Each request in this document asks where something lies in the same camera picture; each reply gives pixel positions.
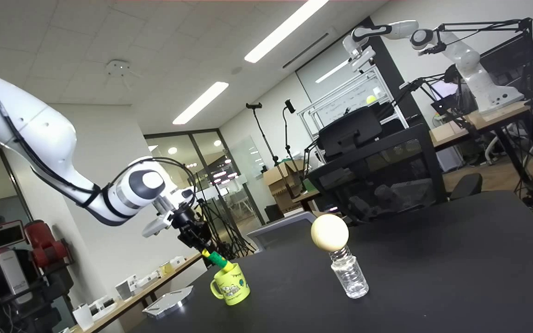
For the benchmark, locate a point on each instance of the wooden workbench table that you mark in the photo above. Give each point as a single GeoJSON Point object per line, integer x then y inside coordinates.
{"type": "Point", "coordinates": [488, 117]}

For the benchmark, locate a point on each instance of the short ceiling light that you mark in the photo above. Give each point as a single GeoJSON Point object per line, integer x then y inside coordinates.
{"type": "Point", "coordinates": [199, 102]}

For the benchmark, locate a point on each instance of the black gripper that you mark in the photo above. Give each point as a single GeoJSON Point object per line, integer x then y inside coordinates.
{"type": "Point", "coordinates": [188, 222]}

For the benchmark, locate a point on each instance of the long ceiling light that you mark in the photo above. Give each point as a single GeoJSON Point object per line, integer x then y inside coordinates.
{"type": "Point", "coordinates": [285, 30]}

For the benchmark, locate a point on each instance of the yellow plastic cup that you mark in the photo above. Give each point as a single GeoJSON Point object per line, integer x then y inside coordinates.
{"type": "Point", "coordinates": [233, 289]}

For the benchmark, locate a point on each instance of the black tripod stand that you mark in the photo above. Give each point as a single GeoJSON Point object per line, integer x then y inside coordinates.
{"type": "Point", "coordinates": [264, 139]}

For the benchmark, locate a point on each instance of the black equipment cart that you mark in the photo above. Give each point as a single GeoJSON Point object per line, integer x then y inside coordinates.
{"type": "Point", "coordinates": [377, 167]}

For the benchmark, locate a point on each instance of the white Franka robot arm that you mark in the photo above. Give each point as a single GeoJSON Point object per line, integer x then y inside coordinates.
{"type": "Point", "coordinates": [44, 139]}

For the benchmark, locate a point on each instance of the white tray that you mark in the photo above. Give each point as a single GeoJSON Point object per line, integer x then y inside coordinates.
{"type": "Point", "coordinates": [166, 304]}

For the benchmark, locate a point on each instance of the pale yellow ball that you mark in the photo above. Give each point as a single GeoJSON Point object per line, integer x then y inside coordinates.
{"type": "Point", "coordinates": [329, 232]}

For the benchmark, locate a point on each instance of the red machine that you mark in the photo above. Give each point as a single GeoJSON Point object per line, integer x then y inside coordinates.
{"type": "Point", "coordinates": [40, 243]}

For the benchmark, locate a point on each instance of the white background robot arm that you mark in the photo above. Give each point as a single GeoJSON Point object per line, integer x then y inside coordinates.
{"type": "Point", "coordinates": [470, 62]}

